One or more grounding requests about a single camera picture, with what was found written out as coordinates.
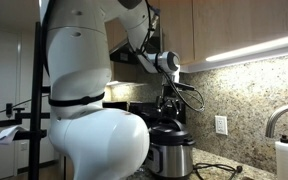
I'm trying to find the black camera stand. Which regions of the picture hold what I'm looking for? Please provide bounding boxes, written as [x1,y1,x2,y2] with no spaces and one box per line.
[0,22,50,180]

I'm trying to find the curved steel faucet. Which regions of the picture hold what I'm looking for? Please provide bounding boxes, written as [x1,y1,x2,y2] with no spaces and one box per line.
[265,105,288,138]

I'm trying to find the black power cord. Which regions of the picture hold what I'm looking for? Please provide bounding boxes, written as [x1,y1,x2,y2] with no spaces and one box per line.
[192,162,244,180]

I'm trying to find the wooden upper cabinets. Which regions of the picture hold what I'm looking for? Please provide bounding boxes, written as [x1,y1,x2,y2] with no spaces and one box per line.
[103,0,288,85]

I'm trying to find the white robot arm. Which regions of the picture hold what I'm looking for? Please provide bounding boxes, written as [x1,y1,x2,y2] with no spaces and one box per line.
[38,0,180,180]

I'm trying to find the steel range hood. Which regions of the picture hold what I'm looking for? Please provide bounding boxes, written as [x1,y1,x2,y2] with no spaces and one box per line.
[109,20,163,65]

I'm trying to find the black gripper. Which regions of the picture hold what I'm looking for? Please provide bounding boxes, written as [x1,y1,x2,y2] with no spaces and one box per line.
[156,83,194,122]

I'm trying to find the steel pressure cooker base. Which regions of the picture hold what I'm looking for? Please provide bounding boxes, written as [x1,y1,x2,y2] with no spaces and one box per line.
[145,141,195,180]

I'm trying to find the white wall outlet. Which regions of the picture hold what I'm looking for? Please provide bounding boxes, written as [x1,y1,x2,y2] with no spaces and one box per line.
[215,116,228,135]

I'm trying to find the white paper tag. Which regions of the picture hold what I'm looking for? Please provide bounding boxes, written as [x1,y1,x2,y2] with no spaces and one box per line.
[0,125,25,145]

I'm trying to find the black pressure cooker lid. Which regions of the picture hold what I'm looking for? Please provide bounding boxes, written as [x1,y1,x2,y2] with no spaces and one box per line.
[149,117,195,146]

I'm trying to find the white soap bottle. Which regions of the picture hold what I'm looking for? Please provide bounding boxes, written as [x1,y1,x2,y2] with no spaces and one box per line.
[275,135,288,180]

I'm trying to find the under-cabinet light strip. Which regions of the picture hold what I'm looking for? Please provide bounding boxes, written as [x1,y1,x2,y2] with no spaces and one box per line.
[181,36,288,73]

